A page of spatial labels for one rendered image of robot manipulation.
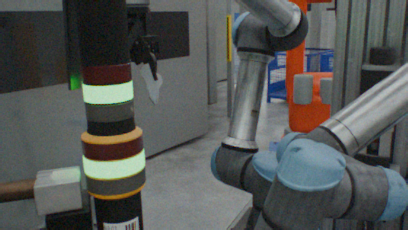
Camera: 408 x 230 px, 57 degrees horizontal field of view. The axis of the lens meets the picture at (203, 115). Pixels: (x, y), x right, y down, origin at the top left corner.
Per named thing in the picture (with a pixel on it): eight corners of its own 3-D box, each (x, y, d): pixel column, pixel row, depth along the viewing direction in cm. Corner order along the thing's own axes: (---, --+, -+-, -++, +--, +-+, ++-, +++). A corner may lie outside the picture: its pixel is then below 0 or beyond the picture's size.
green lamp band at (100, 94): (84, 105, 24) (82, 87, 24) (84, 96, 27) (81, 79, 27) (136, 101, 25) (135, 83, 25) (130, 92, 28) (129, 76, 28)
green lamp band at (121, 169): (84, 183, 25) (82, 165, 25) (84, 160, 29) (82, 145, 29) (149, 173, 26) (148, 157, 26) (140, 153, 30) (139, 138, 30)
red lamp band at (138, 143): (82, 164, 25) (81, 147, 24) (82, 144, 29) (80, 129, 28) (148, 156, 26) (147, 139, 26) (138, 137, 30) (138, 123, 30)
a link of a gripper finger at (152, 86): (174, 95, 86) (159, 58, 85) (164, 101, 81) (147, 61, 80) (162, 100, 87) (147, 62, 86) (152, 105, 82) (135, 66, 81)
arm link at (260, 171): (277, 215, 100) (279, 168, 97) (239, 199, 109) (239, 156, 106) (301, 199, 108) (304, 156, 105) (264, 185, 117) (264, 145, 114)
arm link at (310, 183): (367, 168, 45) (309, 161, 42) (332, 242, 48) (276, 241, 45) (329, 139, 51) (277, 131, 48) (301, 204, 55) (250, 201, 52)
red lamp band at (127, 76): (82, 86, 24) (80, 67, 24) (81, 78, 27) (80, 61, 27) (135, 82, 25) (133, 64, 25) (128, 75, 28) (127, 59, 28)
